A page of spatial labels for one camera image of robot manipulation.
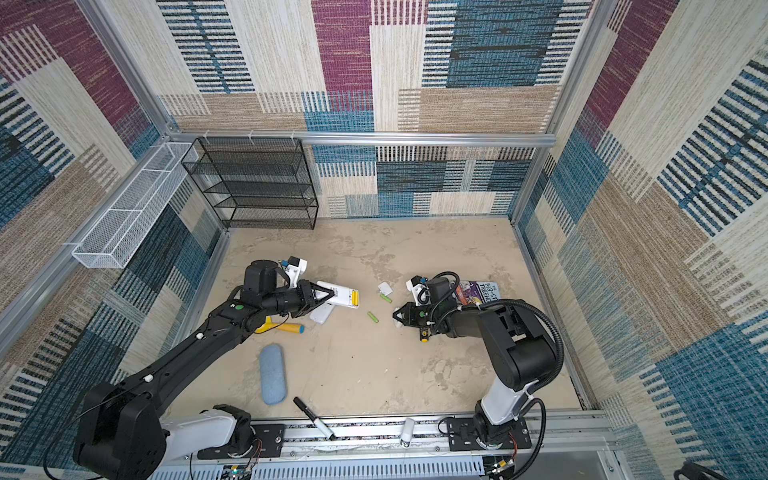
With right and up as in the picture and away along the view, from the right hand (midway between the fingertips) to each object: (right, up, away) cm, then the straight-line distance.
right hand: (395, 318), depth 92 cm
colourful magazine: (+24, +7, +5) cm, 25 cm away
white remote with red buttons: (-23, +1, +1) cm, 23 cm away
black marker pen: (-20, -22, -16) cm, 34 cm away
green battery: (-3, +5, +6) cm, 9 cm away
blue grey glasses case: (-33, -12, -11) cm, 37 cm away
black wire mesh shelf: (-50, +46, +17) cm, 70 cm away
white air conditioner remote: (-14, +8, -11) cm, 20 cm away
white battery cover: (-3, +8, +8) cm, 12 cm away
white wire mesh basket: (-67, +25, -19) cm, 74 cm away
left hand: (-16, +10, -14) cm, 24 cm away
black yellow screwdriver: (+8, -3, -5) cm, 10 cm away
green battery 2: (-7, 0, +2) cm, 7 cm away
